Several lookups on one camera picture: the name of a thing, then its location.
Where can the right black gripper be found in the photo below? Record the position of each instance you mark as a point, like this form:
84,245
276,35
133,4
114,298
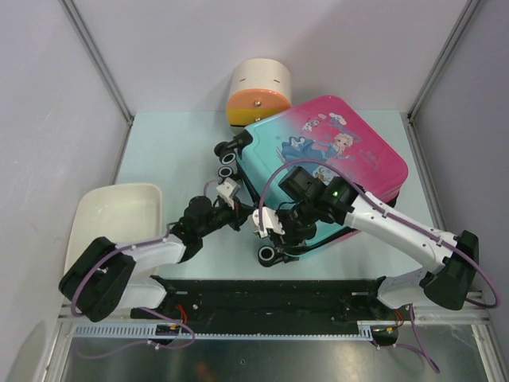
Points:
284,242

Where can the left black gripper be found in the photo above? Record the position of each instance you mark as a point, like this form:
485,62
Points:
238,216

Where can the white rectangular tray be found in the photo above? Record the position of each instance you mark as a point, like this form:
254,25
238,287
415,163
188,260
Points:
123,213

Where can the pink and teal kids suitcase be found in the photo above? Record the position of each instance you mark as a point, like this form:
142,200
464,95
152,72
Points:
326,137

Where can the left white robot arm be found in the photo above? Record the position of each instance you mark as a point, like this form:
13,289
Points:
101,280

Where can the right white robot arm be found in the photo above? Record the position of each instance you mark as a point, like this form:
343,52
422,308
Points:
446,260

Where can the cream round drawer cabinet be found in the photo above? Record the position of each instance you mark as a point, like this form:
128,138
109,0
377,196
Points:
259,88

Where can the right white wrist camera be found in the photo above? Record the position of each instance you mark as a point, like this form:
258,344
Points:
264,222

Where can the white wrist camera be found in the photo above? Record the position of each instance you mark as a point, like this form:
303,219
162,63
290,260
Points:
264,222
227,191

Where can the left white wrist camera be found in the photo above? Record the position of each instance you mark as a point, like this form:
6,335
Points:
227,191

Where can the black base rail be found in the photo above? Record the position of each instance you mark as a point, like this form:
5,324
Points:
276,306

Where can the grey slotted cable duct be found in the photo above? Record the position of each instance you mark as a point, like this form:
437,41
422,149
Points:
359,331

